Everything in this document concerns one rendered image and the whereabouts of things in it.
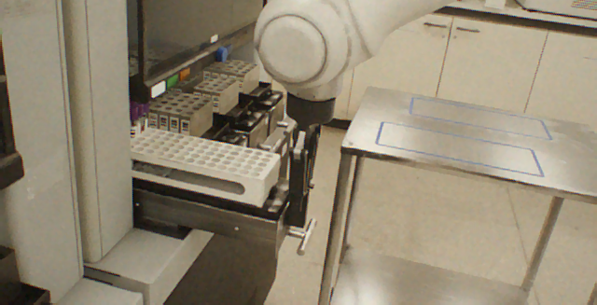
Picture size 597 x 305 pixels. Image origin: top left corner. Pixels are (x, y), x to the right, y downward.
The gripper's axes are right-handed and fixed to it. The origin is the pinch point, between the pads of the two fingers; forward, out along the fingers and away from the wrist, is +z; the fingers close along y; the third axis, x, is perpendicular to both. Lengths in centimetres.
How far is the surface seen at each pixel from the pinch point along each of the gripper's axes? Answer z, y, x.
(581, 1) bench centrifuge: -19, -230, 95
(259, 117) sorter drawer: -1.4, -31.7, -17.4
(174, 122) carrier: -6.3, -9.7, -27.5
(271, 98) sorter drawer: -1.8, -44.7, -18.5
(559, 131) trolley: -2, -58, 53
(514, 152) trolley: -2, -38, 40
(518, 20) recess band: -4, -233, 67
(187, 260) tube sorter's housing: 11.0, 6.9, -16.8
